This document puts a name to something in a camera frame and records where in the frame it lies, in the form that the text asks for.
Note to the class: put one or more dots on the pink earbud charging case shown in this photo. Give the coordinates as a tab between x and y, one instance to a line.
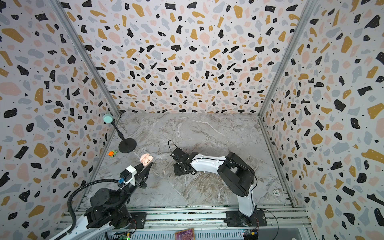
146	159

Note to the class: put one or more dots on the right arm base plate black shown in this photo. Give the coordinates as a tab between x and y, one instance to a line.
237	219

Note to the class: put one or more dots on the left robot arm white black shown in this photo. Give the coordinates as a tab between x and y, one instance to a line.
108	209

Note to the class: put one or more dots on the pink circuit board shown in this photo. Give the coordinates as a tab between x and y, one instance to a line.
187	234

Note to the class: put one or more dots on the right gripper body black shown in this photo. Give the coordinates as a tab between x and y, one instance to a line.
177	160

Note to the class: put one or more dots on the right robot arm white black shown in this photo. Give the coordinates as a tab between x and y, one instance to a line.
238	176

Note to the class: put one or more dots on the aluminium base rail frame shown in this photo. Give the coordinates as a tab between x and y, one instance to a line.
283	223

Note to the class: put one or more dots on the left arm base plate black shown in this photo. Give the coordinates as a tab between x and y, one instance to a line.
129	221

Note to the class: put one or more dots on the green microphone on black stand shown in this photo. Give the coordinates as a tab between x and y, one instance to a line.
126	145

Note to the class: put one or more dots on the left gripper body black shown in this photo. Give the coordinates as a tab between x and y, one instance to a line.
140	183

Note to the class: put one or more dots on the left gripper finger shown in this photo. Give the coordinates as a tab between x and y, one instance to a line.
139	168
147	169

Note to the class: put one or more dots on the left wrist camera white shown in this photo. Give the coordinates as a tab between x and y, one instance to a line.
127	177

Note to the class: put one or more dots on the small orange green toy car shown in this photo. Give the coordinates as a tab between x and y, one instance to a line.
112	153

